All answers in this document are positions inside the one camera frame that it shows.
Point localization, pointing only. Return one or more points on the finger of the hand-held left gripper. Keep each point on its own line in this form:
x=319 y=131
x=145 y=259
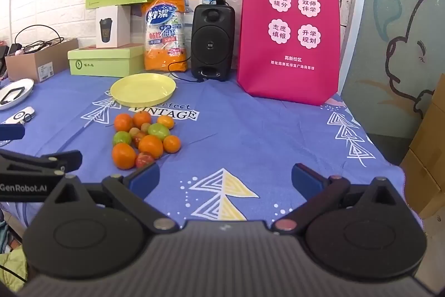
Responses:
x=52 y=159
x=10 y=132

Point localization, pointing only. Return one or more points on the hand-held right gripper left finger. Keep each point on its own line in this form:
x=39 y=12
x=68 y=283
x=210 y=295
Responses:
x=144 y=176

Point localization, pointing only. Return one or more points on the brown cardboard box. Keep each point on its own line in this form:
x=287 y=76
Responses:
x=38 y=65

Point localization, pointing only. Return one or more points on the blue printed tablecloth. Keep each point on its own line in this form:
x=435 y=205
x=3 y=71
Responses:
x=243 y=137

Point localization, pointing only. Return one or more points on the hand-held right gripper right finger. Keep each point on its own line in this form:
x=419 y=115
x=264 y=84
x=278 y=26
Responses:
x=307 y=178

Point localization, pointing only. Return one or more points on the pink tote bag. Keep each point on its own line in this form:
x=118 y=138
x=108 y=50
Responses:
x=288 y=74

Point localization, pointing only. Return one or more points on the small white device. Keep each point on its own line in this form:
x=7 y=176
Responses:
x=19 y=116

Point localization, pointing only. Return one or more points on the white cup box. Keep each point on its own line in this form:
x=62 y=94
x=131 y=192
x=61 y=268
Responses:
x=111 y=27

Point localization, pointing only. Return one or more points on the small pale tomato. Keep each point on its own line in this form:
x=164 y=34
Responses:
x=134 y=132
x=145 y=127

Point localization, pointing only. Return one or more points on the small yellow-orange citrus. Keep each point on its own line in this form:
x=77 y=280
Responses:
x=166 y=122

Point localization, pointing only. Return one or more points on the white round dish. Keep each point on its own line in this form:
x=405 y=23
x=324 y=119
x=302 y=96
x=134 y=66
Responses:
x=15 y=91

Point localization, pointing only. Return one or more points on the yellow plastic plate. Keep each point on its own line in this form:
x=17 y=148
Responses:
x=143 y=87

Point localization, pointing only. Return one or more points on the red tomato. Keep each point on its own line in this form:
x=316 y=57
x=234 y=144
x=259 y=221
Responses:
x=144 y=159
x=138 y=139

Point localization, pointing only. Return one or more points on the light green shoe box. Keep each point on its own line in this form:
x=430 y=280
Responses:
x=104 y=64

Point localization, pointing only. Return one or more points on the stack of cardboard boxes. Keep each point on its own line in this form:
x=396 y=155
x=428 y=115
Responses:
x=427 y=157

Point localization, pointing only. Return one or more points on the black speaker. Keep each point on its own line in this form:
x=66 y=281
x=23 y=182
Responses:
x=212 y=41

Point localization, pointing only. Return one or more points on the orange paper cup pack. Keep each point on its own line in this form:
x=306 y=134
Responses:
x=166 y=39

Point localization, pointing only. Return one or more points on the yellow-green cloth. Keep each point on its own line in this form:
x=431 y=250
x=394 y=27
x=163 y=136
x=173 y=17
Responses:
x=10 y=265

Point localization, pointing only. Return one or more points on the large orange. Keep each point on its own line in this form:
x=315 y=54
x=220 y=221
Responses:
x=123 y=156

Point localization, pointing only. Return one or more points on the green tomato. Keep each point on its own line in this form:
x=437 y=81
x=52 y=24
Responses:
x=122 y=138
x=159 y=130

